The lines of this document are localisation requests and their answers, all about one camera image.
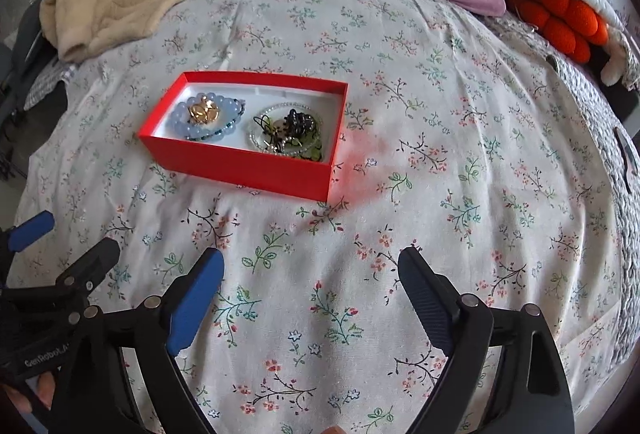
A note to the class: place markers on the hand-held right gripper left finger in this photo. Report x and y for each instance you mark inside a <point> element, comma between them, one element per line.
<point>195,309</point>

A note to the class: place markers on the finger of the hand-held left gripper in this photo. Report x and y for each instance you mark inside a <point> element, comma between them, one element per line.
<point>32,228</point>
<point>95,261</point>

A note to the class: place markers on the red jewelry box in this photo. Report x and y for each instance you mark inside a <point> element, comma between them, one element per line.
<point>240,168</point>

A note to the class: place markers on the grey checked cloth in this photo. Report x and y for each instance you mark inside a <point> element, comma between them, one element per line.
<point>47,83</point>

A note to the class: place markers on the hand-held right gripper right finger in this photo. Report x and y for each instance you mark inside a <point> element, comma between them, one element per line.
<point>425,299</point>

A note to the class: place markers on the green leaf jewelry piece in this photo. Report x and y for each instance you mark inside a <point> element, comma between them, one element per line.
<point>314,153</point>

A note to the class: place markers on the floral bedsheet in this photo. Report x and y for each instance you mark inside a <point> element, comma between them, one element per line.
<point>450,214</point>

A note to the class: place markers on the orange plush toy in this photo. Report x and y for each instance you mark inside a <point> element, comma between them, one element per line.
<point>560,13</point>

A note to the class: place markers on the black hair clip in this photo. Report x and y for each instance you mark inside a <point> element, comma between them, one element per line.
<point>297,121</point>

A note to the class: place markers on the gold knot earring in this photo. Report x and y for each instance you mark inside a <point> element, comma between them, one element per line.
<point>213,110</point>
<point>196,113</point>

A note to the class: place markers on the dark cloth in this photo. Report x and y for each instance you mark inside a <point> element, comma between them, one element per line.
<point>30,43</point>

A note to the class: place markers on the person's left hand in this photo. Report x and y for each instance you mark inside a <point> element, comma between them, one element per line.
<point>42,391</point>

